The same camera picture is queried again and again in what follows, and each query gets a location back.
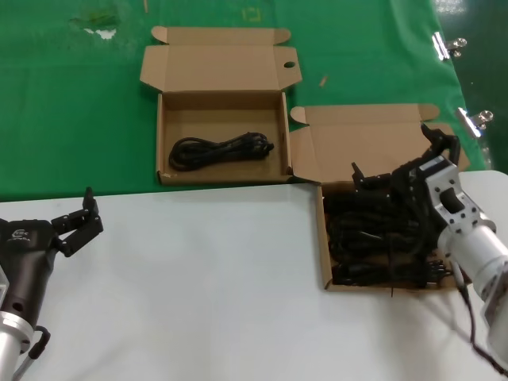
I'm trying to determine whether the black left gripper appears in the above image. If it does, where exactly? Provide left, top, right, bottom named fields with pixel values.
left=0, top=186, right=105, bottom=325

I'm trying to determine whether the grey plug right arm cable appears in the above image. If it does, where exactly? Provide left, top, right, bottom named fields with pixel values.
left=452, top=260, right=468, bottom=297

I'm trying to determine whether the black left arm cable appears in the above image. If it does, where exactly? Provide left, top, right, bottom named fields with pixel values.
left=13, top=325, right=52, bottom=381

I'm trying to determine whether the open cardboard box with cables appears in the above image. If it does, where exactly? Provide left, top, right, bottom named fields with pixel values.
left=288, top=103, right=473, bottom=293

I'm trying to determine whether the empty open cardboard box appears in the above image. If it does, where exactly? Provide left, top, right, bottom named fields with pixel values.
left=138, top=26, right=303, bottom=187

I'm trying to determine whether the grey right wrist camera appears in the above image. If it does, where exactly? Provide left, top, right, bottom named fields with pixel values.
left=416, top=155, right=452, bottom=178

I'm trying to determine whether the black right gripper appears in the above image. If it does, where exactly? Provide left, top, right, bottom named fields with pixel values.
left=351, top=124, right=462, bottom=250

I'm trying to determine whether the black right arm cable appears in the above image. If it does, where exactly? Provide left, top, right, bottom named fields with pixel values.
left=460, top=291, right=508, bottom=376

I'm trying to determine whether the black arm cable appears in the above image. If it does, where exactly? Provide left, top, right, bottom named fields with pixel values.
left=13, top=325, right=52, bottom=381
left=460, top=291, right=508, bottom=376

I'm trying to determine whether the silver binder clip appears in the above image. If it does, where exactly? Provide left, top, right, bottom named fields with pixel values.
left=455, top=106, right=496, bottom=139
left=431, top=32, right=468, bottom=61

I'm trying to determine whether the black power cable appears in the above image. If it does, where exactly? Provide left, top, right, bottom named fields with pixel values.
left=168, top=132, right=275, bottom=172

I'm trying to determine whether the green table cloth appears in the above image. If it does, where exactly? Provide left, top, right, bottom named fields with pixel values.
left=0, top=0, right=497, bottom=204

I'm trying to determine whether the pile of black cable bundles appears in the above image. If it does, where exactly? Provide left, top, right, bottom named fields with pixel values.
left=323, top=186, right=453, bottom=287

